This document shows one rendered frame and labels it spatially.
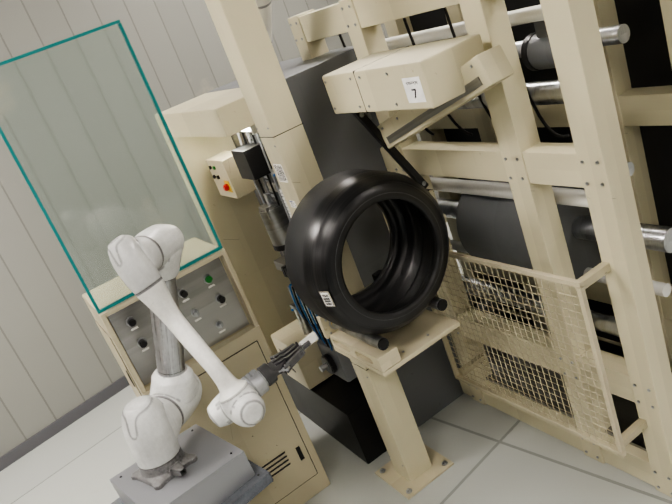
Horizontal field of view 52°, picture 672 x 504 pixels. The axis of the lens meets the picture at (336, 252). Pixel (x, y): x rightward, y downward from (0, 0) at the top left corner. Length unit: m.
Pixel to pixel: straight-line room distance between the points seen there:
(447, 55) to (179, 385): 1.45
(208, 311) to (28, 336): 2.33
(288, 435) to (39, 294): 2.41
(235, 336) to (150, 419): 0.67
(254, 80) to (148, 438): 1.28
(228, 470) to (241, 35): 1.49
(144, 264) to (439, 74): 1.07
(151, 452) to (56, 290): 2.73
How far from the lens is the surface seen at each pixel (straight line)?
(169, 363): 2.53
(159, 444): 2.47
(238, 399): 2.13
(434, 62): 2.13
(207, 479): 2.45
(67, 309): 5.09
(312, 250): 2.25
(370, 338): 2.46
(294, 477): 3.29
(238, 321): 2.97
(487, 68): 2.12
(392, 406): 3.01
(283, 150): 2.54
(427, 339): 2.56
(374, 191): 2.29
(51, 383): 5.16
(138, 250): 2.23
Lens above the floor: 2.07
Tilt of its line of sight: 20 degrees down
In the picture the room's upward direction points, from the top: 21 degrees counter-clockwise
